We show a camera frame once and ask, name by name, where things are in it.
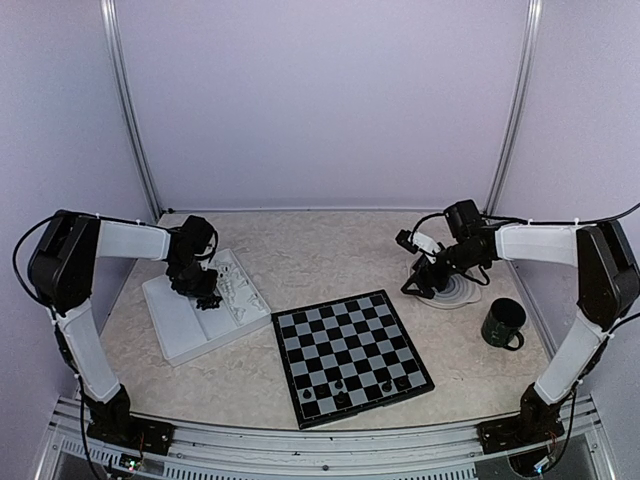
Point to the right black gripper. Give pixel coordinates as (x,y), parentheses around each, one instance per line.
(420,275)

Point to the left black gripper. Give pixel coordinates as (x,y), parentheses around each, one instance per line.
(206,290)

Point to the white plastic tray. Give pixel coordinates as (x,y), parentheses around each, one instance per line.
(185,332)

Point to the black white chessboard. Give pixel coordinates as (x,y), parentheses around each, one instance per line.
(360,340)

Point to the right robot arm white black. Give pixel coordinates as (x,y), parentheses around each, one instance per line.
(461,238)

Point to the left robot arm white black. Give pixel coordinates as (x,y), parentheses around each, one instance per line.
(60,277)

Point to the pile of black chess pieces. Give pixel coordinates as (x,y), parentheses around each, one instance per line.
(210,302)

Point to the pile of white chess pieces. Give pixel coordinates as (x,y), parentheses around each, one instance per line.
(240,296)

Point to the grey spiral collapsible bowl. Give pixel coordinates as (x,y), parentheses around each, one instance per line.
(458,293)

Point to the dark green mug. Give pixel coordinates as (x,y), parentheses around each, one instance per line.
(502,325)

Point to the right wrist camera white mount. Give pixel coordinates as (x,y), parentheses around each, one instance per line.
(414,242)

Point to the aluminium front frame rail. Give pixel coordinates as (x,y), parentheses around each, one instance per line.
(207,451)

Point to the left aluminium corner post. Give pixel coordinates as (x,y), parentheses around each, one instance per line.
(116,52)

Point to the aluminium corner post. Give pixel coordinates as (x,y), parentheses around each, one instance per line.
(517,106)
(116,52)

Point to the right aluminium corner post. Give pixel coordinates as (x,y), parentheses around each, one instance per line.
(517,106)

